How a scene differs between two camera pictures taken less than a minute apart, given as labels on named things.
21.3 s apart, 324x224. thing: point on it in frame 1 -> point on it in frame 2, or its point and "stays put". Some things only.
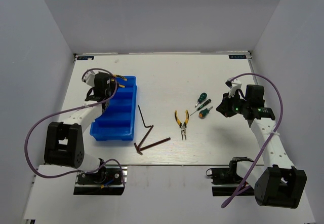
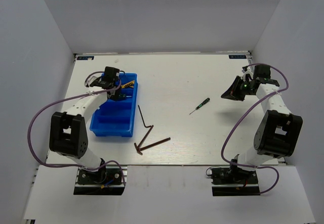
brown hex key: (139, 150) stays put
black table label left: (85, 58) stays put
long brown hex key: (143, 118) stays put
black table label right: (237, 56) stays put
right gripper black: (224, 107) -> (228, 95)
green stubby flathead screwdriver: (203, 97) -> (123, 96)
